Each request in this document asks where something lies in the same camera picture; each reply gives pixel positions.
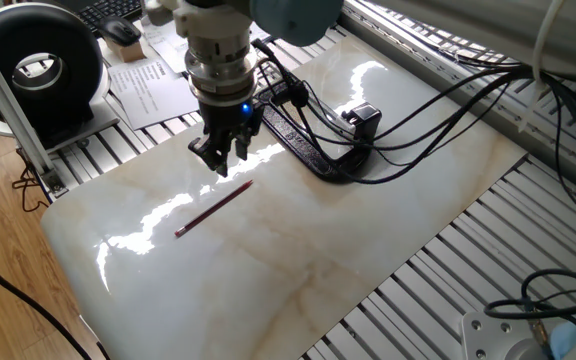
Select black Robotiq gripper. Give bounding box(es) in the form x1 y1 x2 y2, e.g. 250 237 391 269
187 93 265 179

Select red pencil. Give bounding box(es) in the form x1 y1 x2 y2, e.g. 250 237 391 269
174 179 255 239

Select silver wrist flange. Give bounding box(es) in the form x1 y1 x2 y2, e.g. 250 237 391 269
183 29 260 106

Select white paper sheet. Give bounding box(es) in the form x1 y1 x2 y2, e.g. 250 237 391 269
106 58 202 132

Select black metal C-clamp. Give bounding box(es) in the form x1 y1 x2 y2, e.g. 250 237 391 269
255 74 377 185

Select white marble board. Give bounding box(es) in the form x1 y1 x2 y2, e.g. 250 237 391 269
40 32 528 360

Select small cardboard box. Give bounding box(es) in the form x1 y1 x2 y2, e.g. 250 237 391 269
105 39 146 64

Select black computer mouse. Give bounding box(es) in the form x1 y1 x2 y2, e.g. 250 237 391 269
97 15 144 48

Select black keyboard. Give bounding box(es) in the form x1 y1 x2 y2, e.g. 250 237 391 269
70 0 144 37

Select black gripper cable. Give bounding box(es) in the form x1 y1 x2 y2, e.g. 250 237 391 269
250 37 534 186

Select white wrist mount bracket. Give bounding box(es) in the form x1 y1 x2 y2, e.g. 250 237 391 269
143 0 255 51

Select black ring fan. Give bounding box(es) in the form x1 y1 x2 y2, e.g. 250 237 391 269
0 1 122 151

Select thin brown wire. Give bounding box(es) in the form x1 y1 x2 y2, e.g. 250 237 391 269
10 148 52 214

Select aluminium frame bar with bracket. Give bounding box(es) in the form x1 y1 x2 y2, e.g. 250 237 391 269
0 17 68 197

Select thick black floor cable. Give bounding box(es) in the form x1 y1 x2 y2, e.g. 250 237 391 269
0 242 112 360

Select black looped cable with connector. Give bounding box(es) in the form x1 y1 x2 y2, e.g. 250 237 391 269
482 266 576 346

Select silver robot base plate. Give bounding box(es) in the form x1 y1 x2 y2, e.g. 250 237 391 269
460 310 562 360

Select white cable tie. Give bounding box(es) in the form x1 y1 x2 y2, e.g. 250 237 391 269
517 0 569 134

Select black camera cable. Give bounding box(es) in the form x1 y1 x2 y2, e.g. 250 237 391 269
257 44 576 236

